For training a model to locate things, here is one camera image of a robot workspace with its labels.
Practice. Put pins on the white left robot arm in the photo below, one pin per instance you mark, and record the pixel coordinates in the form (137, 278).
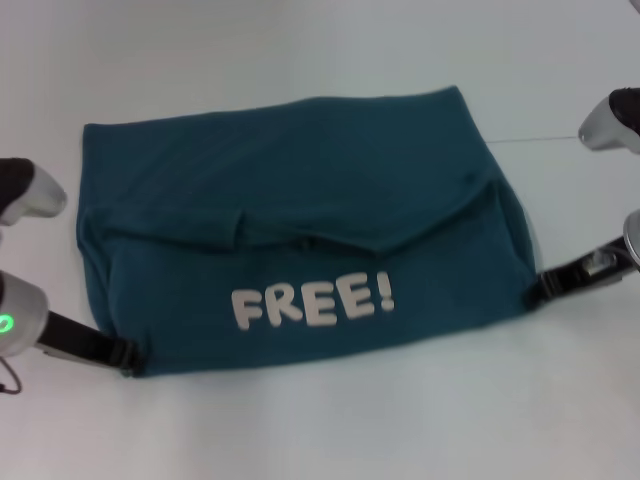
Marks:
(20, 315)

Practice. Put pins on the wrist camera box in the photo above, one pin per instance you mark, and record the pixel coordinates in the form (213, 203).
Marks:
(610, 120)
(25, 192)

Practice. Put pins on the teal blue shirt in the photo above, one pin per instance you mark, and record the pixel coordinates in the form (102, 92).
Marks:
(310, 225)

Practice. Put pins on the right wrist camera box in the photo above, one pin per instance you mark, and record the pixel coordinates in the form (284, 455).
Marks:
(610, 120)

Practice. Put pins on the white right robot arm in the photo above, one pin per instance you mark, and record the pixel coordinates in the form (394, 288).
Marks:
(632, 240)

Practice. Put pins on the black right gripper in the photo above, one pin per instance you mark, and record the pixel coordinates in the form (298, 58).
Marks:
(590, 267)

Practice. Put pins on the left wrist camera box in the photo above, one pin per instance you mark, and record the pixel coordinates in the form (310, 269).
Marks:
(25, 192)

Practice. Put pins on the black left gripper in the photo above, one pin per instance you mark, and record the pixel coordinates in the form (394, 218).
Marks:
(80, 340)

